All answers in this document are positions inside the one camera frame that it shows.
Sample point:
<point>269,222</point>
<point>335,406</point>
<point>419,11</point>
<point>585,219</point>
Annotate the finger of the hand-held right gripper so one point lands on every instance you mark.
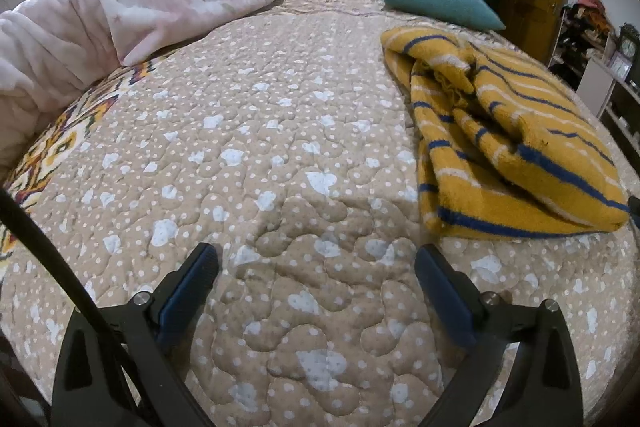
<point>635,209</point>

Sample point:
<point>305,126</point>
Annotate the yellow striped sweater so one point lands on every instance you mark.
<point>525,132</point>

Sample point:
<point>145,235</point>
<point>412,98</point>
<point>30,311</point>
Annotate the beige quilted bedspread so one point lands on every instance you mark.
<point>280,147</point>

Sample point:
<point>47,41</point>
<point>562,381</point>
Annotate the small table clock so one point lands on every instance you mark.
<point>623,52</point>

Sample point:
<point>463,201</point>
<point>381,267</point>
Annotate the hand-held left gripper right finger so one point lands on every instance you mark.
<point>445,297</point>

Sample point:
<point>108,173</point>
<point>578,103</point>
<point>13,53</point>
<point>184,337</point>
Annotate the cluttered shelf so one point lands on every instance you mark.
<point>585,52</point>

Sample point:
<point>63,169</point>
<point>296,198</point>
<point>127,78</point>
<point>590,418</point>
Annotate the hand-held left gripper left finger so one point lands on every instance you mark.
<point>185,297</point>

